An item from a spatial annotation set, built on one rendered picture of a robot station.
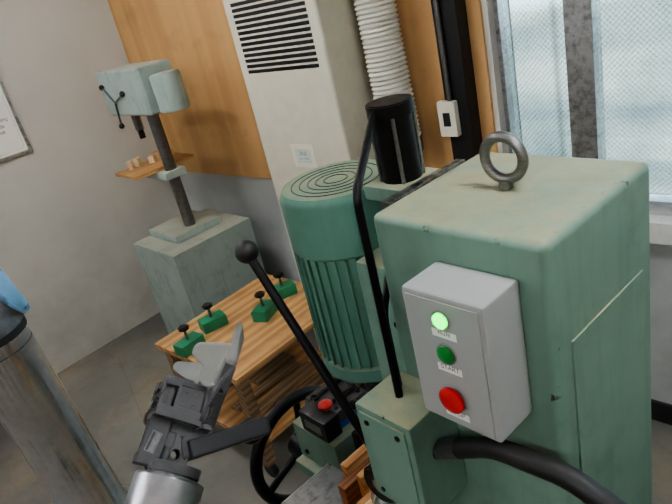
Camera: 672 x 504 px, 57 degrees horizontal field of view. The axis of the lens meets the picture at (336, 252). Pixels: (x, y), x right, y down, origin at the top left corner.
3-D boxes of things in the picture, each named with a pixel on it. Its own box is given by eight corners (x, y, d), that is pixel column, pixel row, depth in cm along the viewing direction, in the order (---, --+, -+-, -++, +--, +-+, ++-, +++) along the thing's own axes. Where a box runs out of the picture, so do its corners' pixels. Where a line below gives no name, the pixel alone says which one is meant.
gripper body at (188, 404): (170, 367, 80) (137, 463, 74) (231, 387, 82) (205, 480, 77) (158, 378, 86) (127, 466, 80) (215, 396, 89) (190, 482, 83)
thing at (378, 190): (411, 210, 87) (389, 91, 80) (456, 217, 81) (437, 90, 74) (372, 233, 83) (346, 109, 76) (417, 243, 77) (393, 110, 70)
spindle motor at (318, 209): (373, 314, 114) (337, 154, 101) (450, 340, 101) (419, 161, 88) (303, 364, 104) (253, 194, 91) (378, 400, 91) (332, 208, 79)
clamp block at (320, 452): (348, 415, 140) (340, 383, 136) (392, 438, 130) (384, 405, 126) (300, 455, 131) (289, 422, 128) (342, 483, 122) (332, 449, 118)
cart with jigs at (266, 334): (291, 360, 323) (258, 252, 297) (373, 392, 285) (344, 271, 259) (191, 438, 283) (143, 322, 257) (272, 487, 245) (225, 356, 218)
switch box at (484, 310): (456, 380, 72) (436, 259, 65) (534, 411, 64) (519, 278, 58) (423, 410, 68) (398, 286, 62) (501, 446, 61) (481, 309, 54)
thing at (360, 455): (414, 428, 127) (409, 403, 124) (420, 431, 126) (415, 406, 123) (347, 490, 116) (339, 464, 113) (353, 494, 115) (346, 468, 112)
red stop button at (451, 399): (445, 403, 65) (441, 381, 63) (468, 414, 63) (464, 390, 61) (439, 409, 64) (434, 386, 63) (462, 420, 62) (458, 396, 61)
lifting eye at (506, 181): (487, 182, 71) (481, 128, 68) (534, 187, 66) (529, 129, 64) (479, 188, 70) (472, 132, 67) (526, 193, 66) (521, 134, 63)
